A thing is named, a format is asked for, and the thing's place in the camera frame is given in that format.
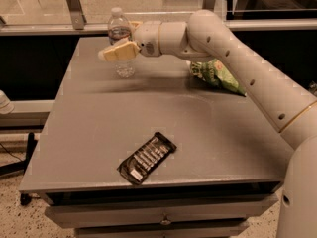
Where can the white object at left edge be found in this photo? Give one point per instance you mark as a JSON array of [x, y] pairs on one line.
[[6, 106]]

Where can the black stand base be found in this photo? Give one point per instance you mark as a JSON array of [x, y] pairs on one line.
[[22, 164]]

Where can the grey table drawer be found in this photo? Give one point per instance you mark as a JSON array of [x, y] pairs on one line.
[[157, 211]]

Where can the black snack bar wrapper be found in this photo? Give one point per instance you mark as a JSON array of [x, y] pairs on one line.
[[140, 164]]

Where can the green chip bag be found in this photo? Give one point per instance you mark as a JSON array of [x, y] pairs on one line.
[[216, 74]]

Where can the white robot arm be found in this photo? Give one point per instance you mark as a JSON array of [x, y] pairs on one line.
[[288, 107]]

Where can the grey lower drawer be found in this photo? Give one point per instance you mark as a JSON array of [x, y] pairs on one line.
[[187, 229]]

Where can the left metal window post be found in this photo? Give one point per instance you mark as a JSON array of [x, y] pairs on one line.
[[76, 14]]

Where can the clear plastic water bottle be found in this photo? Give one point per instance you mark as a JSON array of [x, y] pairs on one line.
[[119, 28]]

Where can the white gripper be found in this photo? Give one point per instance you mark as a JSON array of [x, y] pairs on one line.
[[148, 37]]

